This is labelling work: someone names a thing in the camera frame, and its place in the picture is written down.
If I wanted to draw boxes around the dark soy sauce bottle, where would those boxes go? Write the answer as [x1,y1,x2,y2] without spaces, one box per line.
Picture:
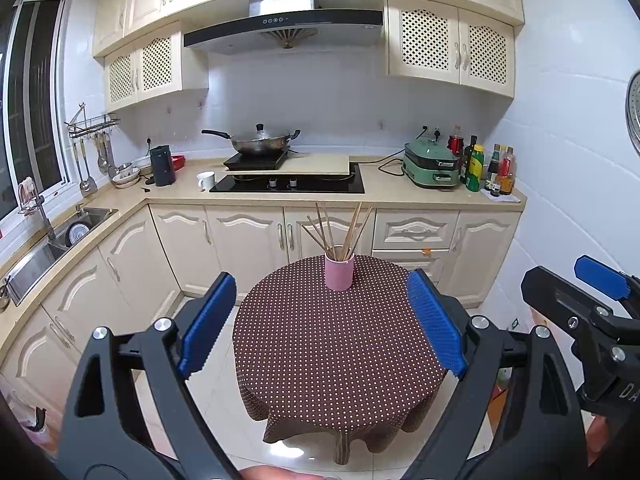
[485,144,502,196]

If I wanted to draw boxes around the upper lattice cabinet right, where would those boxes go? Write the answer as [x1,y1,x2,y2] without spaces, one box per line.
[384,0,515,98]

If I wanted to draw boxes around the range hood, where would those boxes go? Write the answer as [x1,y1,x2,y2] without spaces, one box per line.
[180,0,384,55]

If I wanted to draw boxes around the black wok with lid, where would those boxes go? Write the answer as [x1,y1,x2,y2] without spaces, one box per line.
[201,124,302,156]

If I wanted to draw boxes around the brown polka dot tablecloth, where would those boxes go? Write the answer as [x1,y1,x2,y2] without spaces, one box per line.
[232,255,446,465]

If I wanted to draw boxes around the chrome faucet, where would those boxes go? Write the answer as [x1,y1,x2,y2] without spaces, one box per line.
[17,177,55,242]

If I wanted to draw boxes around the wooden chopstick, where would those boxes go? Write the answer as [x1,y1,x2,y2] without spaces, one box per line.
[323,206,340,261]
[341,229,350,261]
[316,204,331,247]
[347,208,373,259]
[307,216,337,259]
[349,220,357,245]
[302,226,332,257]
[341,202,362,261]

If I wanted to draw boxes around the pink cylindrical utensil holder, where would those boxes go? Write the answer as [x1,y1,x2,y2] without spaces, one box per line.
[324,255,355,292]

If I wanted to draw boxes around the stainless steel sink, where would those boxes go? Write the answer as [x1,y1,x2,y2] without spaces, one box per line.
[1,206,117,304]

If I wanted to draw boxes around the red label soda bottle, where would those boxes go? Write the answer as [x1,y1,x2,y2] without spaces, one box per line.
[447,125,464,157]

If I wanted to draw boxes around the base cabinets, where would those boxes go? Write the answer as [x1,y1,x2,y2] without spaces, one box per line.
[1,205,520,417]

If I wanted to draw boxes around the upper lattice cabinet left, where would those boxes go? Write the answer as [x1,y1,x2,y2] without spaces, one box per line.
[104,22,208,113]

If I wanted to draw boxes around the black power cable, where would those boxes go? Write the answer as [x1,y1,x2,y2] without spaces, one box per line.
[349,146,419,179]

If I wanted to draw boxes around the white mug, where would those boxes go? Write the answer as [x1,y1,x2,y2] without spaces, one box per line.
[196,170,216,192]

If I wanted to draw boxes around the window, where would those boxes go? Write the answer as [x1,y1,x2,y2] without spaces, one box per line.
[1,0,67,218]

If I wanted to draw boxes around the red box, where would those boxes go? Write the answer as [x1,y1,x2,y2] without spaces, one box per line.
[171,155,186,171]

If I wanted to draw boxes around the black electric kettle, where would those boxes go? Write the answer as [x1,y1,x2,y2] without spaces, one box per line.
[150,145,176,186]

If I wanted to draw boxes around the black glass gas hob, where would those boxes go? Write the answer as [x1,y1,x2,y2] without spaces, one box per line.
[210,162,364,194]

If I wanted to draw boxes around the black induction cooker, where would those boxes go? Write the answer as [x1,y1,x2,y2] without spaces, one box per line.
[224,151,291,171]

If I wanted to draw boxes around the stack of bowls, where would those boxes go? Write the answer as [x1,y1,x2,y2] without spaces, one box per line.
[111,164,140,188]

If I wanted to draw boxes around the wall utensil rack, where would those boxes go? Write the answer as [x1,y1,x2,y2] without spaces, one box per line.
[65,102,120,197]

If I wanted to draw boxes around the lattice cabinet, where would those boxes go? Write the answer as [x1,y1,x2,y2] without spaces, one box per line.
[104,22,208,113]
[384,0,515,98]

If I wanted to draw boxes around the green electric grill appliance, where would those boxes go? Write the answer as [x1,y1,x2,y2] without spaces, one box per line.
[402,138,459,188]

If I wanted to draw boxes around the dark glass sauce bottle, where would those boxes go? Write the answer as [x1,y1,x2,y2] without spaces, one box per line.
[460,134,477,184]

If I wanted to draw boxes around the green yellow oil bottle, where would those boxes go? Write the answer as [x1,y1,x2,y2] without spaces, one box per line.
[465,144,484,192]

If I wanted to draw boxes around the red label vinegar bottle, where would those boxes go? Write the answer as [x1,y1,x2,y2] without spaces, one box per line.
[499,146,515,195]

